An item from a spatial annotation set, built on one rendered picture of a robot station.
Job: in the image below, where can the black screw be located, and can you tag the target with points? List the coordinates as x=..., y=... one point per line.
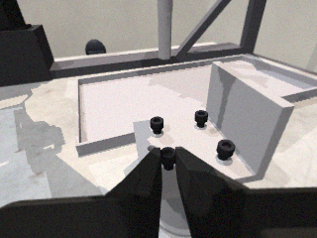
x=168, y=158
x=157, y=124
x=225, y=149
x=201, y=117

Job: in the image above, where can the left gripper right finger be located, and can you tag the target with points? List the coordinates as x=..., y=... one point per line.
x=215, y=208

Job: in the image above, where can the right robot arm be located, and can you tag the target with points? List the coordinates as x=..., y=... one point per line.
x=11, y=17

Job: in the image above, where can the grey l-shaped metal bracket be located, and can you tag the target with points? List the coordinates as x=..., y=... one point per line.
x=239, y=110

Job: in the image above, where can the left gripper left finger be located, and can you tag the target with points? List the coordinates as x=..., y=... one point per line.
x=115, y=215

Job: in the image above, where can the blue electric screwdriver barrel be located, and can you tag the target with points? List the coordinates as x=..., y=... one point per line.
x=164, y=29

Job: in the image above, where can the grey cylinder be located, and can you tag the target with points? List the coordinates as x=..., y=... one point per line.
x=172, y=217

